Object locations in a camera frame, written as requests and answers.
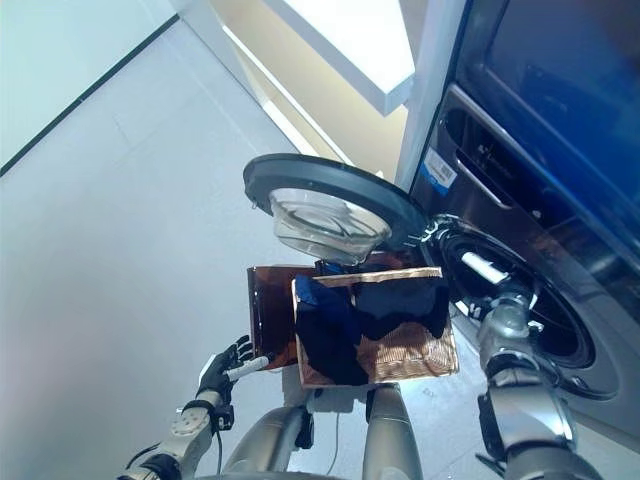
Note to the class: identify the robot left arm silver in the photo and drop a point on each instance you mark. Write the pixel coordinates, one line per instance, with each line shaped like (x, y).
(190, 425)

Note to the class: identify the brown wicker laundry basket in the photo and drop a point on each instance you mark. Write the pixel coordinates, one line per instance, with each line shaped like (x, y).
(410, 360)

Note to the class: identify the black garment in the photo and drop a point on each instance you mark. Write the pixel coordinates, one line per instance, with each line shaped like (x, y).
(400, 305)

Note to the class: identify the robot grey torso and legs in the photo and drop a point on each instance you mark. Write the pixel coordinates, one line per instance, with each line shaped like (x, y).
(385, 430)

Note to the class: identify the round glass washing machine door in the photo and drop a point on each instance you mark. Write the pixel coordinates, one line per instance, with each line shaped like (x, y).
(340, 175)

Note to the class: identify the blue barcode sticker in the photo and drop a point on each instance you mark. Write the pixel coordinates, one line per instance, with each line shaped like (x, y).
(437, 172)

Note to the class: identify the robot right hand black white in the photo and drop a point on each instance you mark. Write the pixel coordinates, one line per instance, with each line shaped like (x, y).
(482, 265)

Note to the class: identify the dark grey washing machine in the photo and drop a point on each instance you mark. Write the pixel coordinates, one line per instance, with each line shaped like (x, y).
(600, 350)

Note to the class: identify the robot left hand black white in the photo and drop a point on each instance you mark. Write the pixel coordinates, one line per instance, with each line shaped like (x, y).
(215, 372)

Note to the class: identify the dark brown tray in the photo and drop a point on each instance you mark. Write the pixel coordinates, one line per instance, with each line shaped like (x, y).
(272, 315)

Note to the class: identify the robot right arm silver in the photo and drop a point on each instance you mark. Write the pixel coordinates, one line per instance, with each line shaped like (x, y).
(520, 400)

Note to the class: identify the navy blue garment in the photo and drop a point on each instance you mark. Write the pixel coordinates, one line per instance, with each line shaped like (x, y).
(325, 345)

